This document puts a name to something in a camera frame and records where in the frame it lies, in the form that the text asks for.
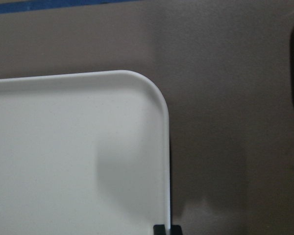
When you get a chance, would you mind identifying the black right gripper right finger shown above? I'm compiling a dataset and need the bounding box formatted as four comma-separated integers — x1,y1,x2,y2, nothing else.
171,225,182,235

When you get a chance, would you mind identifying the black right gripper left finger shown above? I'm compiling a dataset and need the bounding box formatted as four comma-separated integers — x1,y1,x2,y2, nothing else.
153,225,165,235

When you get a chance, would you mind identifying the white rabbit serving tray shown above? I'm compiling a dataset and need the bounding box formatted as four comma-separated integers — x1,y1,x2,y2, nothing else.
0,70,171,235

